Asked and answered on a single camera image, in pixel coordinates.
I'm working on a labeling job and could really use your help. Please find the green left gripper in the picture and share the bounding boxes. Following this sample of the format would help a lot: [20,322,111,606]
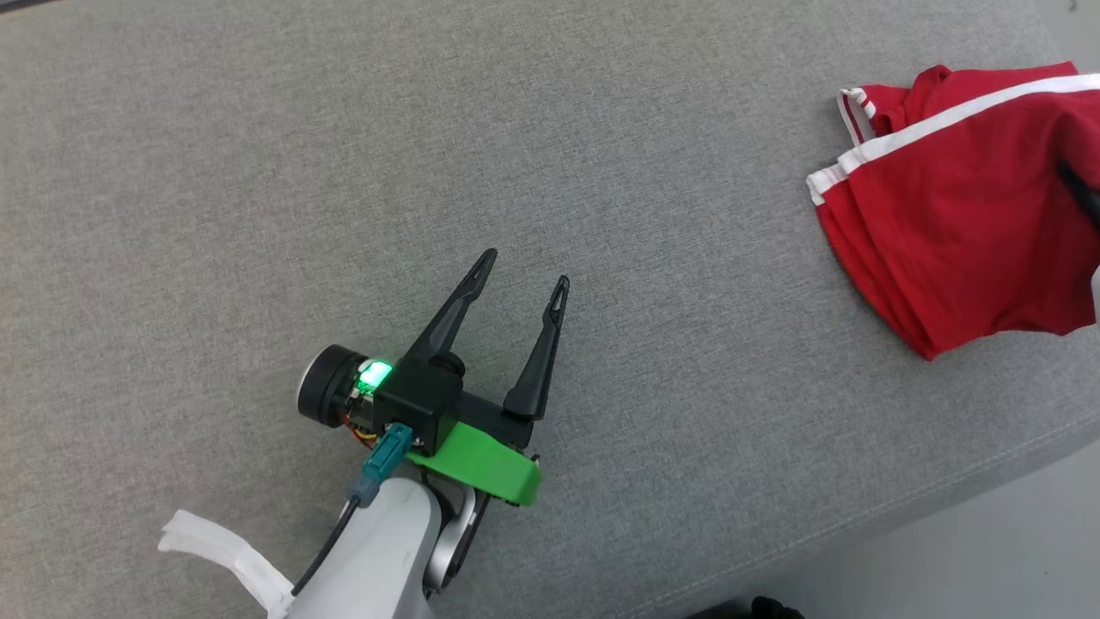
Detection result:
[402,249,571,507]

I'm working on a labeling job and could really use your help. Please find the white tape strip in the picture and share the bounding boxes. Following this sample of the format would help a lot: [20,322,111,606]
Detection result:
[157,509,297,619]

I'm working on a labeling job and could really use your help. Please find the red shorts with white stripes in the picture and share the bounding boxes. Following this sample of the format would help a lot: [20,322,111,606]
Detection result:
[806,60,1100,362]

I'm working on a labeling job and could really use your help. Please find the black cylindrical left gripper motor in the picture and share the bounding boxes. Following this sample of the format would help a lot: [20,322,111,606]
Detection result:
[296,344,366,428]

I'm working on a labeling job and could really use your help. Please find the black left cable teal connector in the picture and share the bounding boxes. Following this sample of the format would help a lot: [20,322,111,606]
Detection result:
[290,423,413,598]

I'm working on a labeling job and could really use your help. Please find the black rounded floor object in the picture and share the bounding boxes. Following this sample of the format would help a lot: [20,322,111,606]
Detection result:
[686,595,804,619]

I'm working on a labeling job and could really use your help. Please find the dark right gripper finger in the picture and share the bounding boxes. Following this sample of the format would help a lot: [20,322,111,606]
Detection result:
[1059,163,1100,236]

